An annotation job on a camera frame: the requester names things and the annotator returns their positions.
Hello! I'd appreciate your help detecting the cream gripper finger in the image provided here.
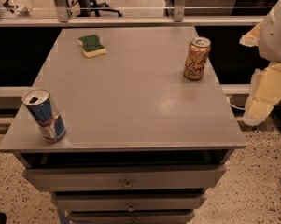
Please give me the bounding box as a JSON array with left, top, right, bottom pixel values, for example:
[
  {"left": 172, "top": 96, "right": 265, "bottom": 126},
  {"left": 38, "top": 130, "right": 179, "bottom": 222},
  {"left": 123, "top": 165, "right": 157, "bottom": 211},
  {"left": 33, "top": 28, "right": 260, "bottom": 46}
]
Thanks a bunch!
[
  {"left": 243, "top": 63, "right": 281, "bottom": 126},
  {"left": 239, "top": 24, "right": 260, "bottom": 47}
]

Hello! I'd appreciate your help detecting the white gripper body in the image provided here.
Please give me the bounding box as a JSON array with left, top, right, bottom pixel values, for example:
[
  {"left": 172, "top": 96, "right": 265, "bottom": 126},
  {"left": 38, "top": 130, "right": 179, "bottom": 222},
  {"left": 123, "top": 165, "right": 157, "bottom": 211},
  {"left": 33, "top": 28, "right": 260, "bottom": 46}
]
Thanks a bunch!
[{"left": 259, "top": 0, "right": 281, "bottom": 63}]

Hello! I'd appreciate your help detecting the orange soda can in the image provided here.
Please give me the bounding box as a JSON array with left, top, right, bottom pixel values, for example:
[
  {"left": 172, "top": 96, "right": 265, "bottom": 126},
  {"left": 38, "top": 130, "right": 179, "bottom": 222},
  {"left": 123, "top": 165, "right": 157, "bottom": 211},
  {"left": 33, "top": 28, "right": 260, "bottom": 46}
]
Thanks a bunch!
[{"left": 184, "top": 36, "right": 211, "bottom": 80}]

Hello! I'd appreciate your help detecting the green and yellow sponge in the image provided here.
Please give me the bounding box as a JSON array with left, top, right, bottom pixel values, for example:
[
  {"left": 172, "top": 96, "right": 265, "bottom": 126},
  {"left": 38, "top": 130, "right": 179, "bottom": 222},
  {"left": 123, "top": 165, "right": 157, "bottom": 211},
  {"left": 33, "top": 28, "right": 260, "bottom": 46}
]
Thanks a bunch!
[{"left": 78, "top": 35, "right": 106, "bottom": 58}]

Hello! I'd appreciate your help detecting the blue energy drink can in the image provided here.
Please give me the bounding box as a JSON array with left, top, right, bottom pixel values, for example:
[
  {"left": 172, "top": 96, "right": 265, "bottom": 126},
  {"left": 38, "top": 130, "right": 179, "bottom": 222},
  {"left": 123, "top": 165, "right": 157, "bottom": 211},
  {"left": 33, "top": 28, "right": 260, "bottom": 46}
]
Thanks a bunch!
[{"left": 21, "top": 88, "right": 66, "bottom": 142}]

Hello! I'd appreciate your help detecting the grey drawer cabinet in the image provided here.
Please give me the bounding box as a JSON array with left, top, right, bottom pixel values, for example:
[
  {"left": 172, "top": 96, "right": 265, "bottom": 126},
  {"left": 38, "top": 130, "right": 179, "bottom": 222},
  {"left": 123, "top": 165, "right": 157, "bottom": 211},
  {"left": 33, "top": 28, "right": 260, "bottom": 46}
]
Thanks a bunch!
[{"left": 0, "top": 26, "right": 247, "bottom": 224}]

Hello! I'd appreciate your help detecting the top grey drawer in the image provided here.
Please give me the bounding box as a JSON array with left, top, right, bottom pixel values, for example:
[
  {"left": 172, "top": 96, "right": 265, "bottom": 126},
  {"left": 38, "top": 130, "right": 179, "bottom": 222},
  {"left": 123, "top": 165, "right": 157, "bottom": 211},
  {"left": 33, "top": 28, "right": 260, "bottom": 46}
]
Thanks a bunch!
[{"left": 22, "top": 164, "right": 226, "bottom": 192}]

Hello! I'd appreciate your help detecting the grey drawer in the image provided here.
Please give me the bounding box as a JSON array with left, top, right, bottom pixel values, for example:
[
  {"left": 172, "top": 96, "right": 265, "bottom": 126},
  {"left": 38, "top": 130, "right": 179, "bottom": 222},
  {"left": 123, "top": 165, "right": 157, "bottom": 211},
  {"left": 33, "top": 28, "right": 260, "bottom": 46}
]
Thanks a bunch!
[
  {"left": 22, "top": 164, "right": 226, "bottom": 192},
  {"left": 52, "top": 193, "right": 206, "bottom": 212},
  {"left": 70, "top": 210, "right": 194, "bottom": 224}
]

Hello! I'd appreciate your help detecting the middle grey drawer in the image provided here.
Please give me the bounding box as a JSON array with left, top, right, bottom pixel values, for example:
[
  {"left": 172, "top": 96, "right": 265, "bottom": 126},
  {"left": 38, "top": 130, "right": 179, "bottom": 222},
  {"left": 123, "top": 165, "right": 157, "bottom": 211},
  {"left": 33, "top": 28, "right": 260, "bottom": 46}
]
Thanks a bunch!
[{"left": 52, "top": 193, "right": 206, "bottom": 212}]

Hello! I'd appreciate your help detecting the bottom grey drawer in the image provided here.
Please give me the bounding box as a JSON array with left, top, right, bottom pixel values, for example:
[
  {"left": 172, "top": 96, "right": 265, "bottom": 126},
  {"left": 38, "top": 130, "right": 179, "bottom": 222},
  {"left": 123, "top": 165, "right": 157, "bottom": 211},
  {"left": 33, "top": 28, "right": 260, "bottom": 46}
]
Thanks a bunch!
[{"left": 70, "top": 210, "right": 194, "bottom": 224}]

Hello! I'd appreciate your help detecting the white cable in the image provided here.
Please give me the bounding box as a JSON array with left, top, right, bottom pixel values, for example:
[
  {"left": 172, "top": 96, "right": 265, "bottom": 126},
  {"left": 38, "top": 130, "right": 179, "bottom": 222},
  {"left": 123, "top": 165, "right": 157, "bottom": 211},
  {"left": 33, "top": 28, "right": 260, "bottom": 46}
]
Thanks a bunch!
[{"left": 227, "top": 96, "right": 246, "bottom": 112}]

